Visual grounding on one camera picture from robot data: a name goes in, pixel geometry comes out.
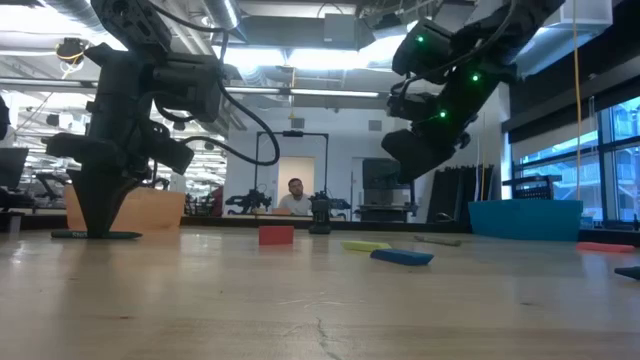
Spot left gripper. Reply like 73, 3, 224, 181
42, 94, 154, 236

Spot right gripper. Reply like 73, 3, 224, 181
382, 74, 494, 184

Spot dark green marker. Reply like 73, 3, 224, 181
49, 229, 144, 240

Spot grey crayon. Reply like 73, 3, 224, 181
413, 234, 462, 248

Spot blue eraser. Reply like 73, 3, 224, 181
369, 248, 435, 267

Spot black stapler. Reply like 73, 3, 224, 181
307, 192, 332, 235

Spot red eraser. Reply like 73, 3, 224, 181
258, 224, 296, 247

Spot pink eraser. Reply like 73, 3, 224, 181
575, 241, 637, 254

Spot black equipment cabinet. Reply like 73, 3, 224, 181
360, 158, 417, 222

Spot orange plastic bin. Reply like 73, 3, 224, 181
63, 183, 186, 232

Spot black panels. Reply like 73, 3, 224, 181
428, 164, 497, 224

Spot black monitor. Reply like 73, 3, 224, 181
0, 146, 29, 191

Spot yellow eraser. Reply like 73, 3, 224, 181
341, 240, 393, 253

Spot person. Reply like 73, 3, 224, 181
277, 177, 315, 217

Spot teal blue plastic bin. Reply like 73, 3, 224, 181
468, 198, 584, 243

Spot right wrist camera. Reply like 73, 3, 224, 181
386, 91, 426, 124

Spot black gantry frame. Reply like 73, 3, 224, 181
254, 130, 330, 201

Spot black wire rack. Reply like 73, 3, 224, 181
501, 174, 557, 201

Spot black aluminium table frame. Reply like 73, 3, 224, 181
0, 212, 640, 247

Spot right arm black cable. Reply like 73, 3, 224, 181
397, 0, 519, 101

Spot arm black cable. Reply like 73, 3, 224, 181
144, 0, 281, 167
397, 0, 519, 101

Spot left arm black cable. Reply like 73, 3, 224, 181
144, 0, 281, 167

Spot yellow cord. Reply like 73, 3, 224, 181
571, 0, 584, 201

